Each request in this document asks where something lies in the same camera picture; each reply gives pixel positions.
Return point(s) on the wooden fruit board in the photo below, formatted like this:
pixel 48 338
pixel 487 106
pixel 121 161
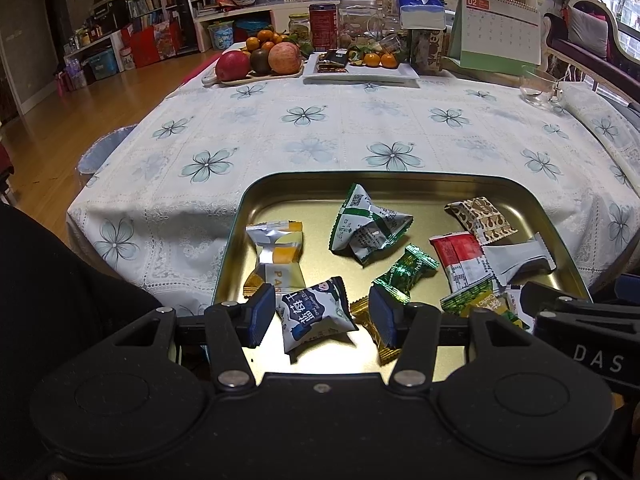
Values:
pixel 260 76

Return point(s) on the white rectangular plate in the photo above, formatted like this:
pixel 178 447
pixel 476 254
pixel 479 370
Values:
pixel 365 74

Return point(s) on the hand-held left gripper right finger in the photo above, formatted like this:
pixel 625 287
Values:
pixel 382 317

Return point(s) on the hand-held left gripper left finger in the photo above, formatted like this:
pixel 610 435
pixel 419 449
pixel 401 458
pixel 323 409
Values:
pixel 262 315

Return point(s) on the pile of tangerines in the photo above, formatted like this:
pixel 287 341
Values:
pixel 265 37

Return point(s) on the blue storage box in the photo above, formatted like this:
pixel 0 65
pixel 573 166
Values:
pixel 103 64

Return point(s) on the navy white snack packet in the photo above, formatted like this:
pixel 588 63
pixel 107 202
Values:
pixel 312 317

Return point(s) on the dark patterned snack box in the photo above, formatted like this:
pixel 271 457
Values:
pixel 425 50

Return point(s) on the cream framed chaise sofa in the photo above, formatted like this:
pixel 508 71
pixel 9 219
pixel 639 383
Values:
pixel 620 67

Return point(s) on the blue white tissue box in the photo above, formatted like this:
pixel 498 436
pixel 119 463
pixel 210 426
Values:
pixel 420 10

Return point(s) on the green foil candy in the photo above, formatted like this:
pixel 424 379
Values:
pixel 405 272

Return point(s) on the glass bowl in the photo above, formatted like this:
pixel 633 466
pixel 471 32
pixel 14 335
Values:
pixel 537 92

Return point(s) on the desk calendar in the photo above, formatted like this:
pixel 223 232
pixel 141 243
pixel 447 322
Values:
pixel 500 30

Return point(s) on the large glass jar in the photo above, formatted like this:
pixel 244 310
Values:
pixel 355 27

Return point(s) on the orange silver snack packet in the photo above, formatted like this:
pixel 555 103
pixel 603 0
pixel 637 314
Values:
pixel 277 255

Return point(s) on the grey silver snack packet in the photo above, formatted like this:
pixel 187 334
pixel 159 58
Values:
pixel 520 260

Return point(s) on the blue plastic bin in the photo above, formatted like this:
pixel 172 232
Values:
pixel 252 25

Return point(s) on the green yellow snack packet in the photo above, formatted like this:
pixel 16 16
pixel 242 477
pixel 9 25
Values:
pixel 475 300

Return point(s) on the black chocolate packet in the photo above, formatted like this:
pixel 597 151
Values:
pixel 336 57

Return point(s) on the cyan plastic bucket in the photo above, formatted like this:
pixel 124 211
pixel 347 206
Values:
pixel 221 35

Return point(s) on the red gift box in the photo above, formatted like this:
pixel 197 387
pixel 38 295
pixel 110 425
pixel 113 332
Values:
pixel 150 45

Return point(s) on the gold foil candy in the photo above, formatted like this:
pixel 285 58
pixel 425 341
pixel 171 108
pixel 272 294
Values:
pixel 367 315

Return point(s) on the dark purple fruit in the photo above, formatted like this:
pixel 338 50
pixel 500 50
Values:
pixel 260 61

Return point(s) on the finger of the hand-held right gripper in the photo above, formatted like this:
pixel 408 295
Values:
pixel 627 285
pixel 550 296

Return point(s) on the bookshelf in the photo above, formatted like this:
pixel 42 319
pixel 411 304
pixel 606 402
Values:
pixel 145 7

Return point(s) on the grey cushion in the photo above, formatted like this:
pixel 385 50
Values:
pixel 590 32

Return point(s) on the red white snack packet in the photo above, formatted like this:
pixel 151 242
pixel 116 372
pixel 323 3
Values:
pixel 457 260

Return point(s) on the blue round stool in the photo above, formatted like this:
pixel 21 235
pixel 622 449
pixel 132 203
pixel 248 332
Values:
pixel 102 152

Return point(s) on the person's black clothing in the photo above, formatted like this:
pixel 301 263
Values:
pixel 60 280

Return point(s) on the brown patterned snack packet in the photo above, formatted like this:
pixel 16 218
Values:
pixel 480 217

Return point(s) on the red apple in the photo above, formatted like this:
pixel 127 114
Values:
pixel 232 66

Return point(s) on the gold tin tray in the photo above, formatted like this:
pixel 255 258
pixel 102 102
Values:
pixel 310 205

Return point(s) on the single tangerine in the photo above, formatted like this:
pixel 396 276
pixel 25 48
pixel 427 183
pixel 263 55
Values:
pixel 389 61
pixel 371 60

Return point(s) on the green white snack packet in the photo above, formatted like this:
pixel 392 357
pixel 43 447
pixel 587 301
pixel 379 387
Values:
pixel 370 232

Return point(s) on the floral white tablecloth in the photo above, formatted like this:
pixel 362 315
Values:
pixel 350 130

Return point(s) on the red can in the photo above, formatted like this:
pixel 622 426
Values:
pixel 322 27

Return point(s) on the pink apple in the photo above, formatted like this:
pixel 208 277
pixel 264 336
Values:
pixel 285 58

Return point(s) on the glass jar yellow lid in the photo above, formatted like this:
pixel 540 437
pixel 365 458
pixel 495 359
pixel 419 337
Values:
pixel 299 27

